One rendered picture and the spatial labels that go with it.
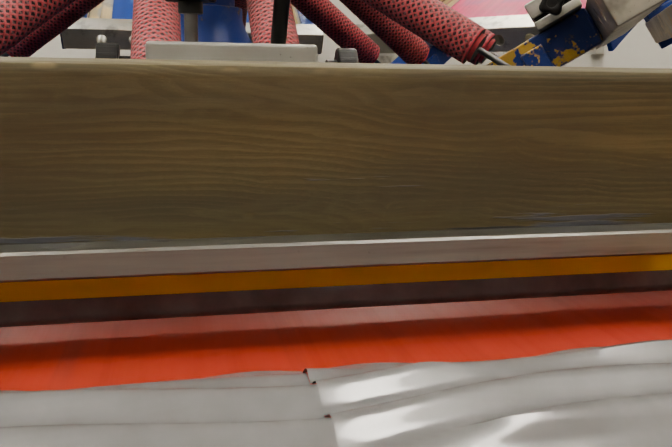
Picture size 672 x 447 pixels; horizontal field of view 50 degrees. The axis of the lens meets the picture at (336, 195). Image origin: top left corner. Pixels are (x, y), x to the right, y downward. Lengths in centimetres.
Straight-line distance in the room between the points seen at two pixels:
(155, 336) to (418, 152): 12
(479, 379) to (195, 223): 11
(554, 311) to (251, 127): 16
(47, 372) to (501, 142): 19
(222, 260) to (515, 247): 11
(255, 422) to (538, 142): 16
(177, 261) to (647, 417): 16
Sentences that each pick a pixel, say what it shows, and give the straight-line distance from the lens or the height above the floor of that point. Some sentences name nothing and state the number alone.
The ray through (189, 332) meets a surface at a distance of 29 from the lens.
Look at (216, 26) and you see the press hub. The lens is 106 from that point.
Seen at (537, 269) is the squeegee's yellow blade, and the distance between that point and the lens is 32.
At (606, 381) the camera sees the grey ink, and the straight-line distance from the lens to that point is 25.
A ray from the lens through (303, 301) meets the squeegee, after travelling 29.
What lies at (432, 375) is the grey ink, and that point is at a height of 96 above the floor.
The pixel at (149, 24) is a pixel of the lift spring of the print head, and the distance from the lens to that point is 76.
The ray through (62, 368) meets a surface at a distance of 27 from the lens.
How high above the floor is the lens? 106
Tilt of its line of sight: 10 degrees down
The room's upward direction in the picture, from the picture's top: 1 degrees clockwise
